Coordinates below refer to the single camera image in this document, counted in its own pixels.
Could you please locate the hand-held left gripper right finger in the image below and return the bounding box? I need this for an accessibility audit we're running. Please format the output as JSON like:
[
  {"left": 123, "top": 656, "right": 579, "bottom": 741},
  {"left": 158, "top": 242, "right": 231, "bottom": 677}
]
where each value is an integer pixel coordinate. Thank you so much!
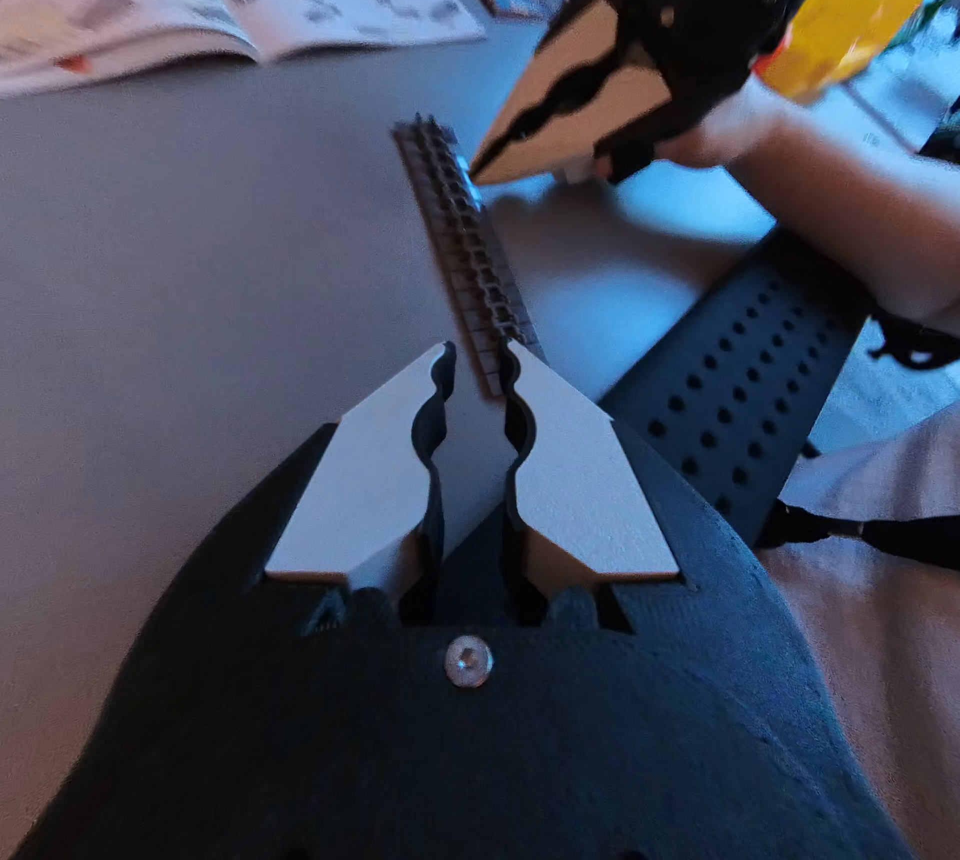
[{"left": 498, "top": 339, "right": 681, "bottom": 627}]

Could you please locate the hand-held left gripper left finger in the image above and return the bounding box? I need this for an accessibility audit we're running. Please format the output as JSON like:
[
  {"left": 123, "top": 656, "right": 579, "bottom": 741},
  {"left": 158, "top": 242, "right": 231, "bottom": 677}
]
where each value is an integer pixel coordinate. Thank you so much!
[{"left": 264, "top": 341, "right": 459, "bottom": 627}]

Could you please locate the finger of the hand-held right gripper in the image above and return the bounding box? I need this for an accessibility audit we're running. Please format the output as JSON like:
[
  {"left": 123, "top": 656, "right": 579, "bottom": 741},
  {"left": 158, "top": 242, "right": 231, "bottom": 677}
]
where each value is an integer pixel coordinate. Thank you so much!
[
  {"left": 469, "top": 41, "right": 674, "bottom": 188},
  {"left": 467, "top": 0, "right": 624, "bottom": 171}
]

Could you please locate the grey toy track chain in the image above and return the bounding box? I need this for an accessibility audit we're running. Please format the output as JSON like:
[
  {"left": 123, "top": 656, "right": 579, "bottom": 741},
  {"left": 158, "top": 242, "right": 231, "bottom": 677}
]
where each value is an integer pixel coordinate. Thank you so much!
[{"left": 391, "top": 112, "right": 547, "bottom": 400}]

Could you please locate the person's right forearm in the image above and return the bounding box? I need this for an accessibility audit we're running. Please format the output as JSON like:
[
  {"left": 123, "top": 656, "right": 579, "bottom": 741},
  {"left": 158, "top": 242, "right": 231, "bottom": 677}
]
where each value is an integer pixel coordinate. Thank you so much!
[{"left": 727, "top": 103, "right": 960, "bottom": 329}]

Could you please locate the grey desk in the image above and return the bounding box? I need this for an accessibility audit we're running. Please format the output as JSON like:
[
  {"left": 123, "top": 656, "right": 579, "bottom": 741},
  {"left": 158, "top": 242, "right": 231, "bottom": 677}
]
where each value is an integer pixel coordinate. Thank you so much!
[{"left": 0, "top": 0, "right": 781, "bottom": 839}]

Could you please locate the person's right hand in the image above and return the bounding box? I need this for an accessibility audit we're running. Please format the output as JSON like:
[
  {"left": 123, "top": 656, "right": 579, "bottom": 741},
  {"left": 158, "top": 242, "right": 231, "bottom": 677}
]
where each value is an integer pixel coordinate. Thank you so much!
[{"left": 656, "top": 76, "right": 792, "bottom": 167}]

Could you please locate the yellow plastic bin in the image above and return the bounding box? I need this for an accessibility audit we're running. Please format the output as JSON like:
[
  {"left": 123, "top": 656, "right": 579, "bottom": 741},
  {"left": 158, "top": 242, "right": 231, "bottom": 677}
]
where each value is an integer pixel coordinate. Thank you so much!
[{"left": 645, "top": 0, "right": 927, "bottom": 104}]

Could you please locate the black perforated chair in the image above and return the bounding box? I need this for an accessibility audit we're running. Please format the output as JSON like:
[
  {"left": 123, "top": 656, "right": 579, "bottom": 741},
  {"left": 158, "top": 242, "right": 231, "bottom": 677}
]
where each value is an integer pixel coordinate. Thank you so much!
[{"left": 600, "top": 230, "right": 875, "bottom": 550}]

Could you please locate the black harness strap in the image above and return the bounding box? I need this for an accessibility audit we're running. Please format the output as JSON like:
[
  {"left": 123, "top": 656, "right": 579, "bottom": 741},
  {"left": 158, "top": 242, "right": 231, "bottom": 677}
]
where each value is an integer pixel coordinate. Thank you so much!
[{"left": 757, "top": 500, "right": 960, "bottom": 569}]

